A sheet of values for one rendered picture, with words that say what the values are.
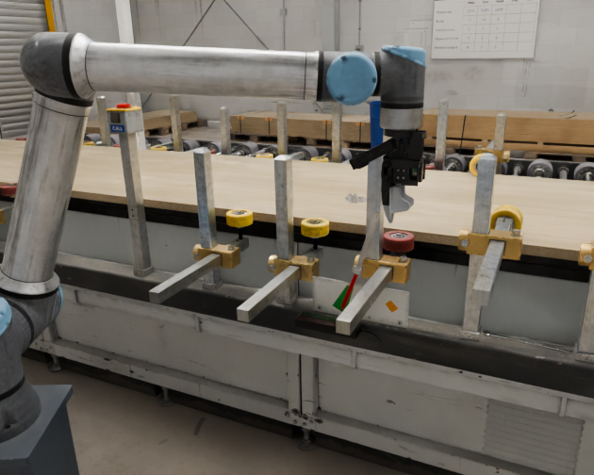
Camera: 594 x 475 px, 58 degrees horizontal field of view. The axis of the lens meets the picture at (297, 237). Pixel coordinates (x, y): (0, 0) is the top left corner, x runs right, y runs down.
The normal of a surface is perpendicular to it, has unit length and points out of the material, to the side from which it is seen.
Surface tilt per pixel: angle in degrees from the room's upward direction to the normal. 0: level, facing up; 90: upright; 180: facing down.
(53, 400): 0
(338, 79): 90
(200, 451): 0
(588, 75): 90
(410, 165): 90
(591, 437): 90
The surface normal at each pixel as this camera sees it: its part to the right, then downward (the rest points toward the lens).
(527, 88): -0.47, 0.30
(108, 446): -0.02, -0.94
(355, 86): 0.07, 0.33
